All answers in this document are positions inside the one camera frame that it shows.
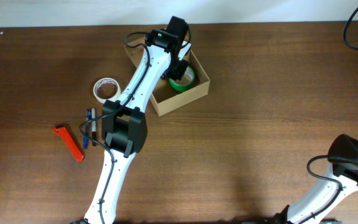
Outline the green tape roll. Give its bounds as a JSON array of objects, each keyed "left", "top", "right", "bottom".
[{"left": 169, "top": 66, "right": 196, "bottom": 93}]

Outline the brown cardboard box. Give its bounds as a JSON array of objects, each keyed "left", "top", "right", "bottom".
[{"left": 118, "top": 45, "right": 210, "bottom": 116}]

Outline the white masking tape roll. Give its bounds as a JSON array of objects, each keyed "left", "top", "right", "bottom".
[{"left": 93, "top": 77, "right": 121, "bottom": 103}]

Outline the black permanent marker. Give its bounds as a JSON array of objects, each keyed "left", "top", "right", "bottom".
[{"left": 91, "top": 108, "right": 97, "bottom": 141}]

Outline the blue ballpoint pen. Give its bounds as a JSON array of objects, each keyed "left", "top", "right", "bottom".
[{"left": 83, "top": 109, "right": 91, "bottom": 149}]

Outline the orange utility knife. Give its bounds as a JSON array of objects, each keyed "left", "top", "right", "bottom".
[{"left": 53, "top": 125, "right": 85, "bottom": 162}]

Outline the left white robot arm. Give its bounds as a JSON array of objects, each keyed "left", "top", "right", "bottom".
[{"left": 80, "top": 16, "right": 191, "bottom": 223}]

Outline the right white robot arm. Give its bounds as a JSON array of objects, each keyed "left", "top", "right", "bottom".
[{"left": 270, "top": 134, "right": 358, "bottom": 224}]

